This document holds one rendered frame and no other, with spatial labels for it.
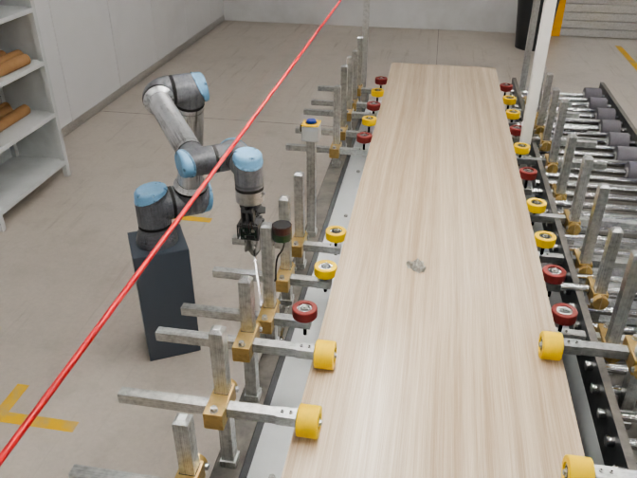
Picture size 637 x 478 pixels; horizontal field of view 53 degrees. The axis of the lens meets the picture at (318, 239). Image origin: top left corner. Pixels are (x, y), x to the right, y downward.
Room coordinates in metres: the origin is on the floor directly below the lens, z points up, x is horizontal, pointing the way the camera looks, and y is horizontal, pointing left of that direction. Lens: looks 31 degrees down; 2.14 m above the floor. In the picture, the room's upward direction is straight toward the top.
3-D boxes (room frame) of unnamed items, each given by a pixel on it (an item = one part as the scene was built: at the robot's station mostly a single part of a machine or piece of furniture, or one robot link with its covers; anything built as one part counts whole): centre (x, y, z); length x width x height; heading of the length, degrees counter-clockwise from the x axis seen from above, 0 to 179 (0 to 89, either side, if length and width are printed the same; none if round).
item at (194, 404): (1.17, 0.26, 0.95); 0.50 x 0.04 x 0.04; 80
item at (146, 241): (2.55, 0.75, 0.65); 0.19 x 0.19 x 0.10
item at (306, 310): (1.64, 0.04, 0.85); 0.08 x 0.08 x 0.11
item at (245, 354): (1.43, 0.20, 0.95); 0.13 x 0.06 x 0.05; 170
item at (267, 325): (1.68, 0.16, 0.85); 0.13 x 0.06 x 0.05; 170
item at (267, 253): (1.70, 0.16, 0.94); 0.03 x 0.03 x 0.48; 80
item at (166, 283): (2.55, 0.75, 0.30); 0.25 x 0.25 x 0.60; 20
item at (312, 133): (2.45, 0.03, 1.18); 0.07 x 0.07 x 0.08; 80
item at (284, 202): (1.95, 0.12, 0.91); 0.03 x 0.03 x 0.48; 80
